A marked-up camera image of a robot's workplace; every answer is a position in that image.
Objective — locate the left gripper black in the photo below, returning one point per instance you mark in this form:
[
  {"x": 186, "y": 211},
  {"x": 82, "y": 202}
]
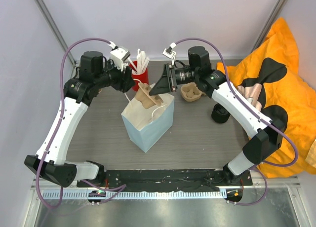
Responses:
[{"x": 129, "y": 82}]

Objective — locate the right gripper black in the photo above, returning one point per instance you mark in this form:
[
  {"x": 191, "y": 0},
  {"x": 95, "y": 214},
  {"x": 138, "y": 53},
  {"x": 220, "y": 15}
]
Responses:
[{"x": 165, "y": 84}]

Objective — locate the light blue paper bag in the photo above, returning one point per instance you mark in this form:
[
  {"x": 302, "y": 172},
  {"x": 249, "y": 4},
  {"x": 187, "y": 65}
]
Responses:
[{"x": 146, "y": 126}]

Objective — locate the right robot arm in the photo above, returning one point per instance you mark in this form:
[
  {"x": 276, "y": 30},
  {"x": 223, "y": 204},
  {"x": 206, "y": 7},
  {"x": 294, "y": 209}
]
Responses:
[{"x": 262, "y": 131}]

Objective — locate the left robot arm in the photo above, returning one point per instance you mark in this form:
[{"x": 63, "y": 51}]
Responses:
[{"x": 94, "y": 73}]

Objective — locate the red plastic cup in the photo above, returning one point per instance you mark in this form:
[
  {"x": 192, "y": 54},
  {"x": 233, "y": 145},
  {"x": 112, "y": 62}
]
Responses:
[{"x": 142, "y": 77}]

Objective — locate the brown pulp cup carrier stack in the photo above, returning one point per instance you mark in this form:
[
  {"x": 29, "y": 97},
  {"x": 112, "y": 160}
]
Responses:
[{"x": 190, "y": 92}]

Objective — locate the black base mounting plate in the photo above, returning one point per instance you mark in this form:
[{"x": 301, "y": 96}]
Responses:
[{"x": 169, "y": 180}]

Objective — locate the orange cartoon pillow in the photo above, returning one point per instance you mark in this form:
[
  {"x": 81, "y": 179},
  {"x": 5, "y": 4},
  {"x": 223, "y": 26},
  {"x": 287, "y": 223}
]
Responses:
[{"x": 268, "y": 78}]

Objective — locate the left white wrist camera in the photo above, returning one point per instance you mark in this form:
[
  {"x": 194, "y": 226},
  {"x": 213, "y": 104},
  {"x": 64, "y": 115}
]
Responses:
[{"x": 119, "y": 55}]

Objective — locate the white slotted cable duct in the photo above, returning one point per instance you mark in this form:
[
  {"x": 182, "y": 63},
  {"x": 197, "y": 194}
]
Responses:
[{"x": 91, "y": 194}]

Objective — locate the left aluminium frame post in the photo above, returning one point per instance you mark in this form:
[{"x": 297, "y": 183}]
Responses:
[{"x": 51, "y": 23}]

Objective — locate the aluminium frame post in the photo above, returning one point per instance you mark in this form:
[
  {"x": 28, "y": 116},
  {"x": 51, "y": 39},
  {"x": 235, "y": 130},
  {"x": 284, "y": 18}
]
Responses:
[
  {"x": 51, "y": 23},
  {"x": 280, "y": 4}
]

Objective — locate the right aluminium frame post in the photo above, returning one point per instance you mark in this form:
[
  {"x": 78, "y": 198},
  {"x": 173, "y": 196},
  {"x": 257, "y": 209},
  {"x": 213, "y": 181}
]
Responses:
[{"x": 280, "y": 4}]

